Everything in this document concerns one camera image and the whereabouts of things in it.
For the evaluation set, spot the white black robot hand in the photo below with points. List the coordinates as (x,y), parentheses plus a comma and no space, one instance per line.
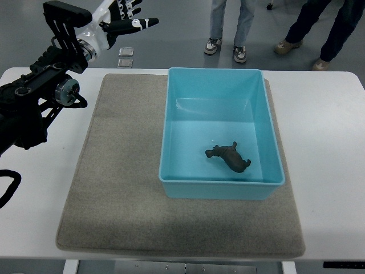
(109,21)

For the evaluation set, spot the brown toy hippo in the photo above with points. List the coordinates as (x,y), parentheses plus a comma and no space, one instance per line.
(230,156)

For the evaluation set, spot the blue plastic box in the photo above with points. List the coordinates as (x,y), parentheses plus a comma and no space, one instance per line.
(207,107)

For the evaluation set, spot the upper floor outlet plate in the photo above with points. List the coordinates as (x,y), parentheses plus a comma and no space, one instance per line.
(126,51)

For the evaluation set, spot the floor outlet plate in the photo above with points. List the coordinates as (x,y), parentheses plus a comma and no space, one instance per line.
(125,63)
(126,51)

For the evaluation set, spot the lower floor outlet plate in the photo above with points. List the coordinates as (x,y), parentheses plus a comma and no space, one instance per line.
(125,63)

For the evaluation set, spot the grey felt mat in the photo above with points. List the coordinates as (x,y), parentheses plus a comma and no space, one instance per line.
(116,203)

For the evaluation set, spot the metal table frame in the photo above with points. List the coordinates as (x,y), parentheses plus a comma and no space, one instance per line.
(72,266)

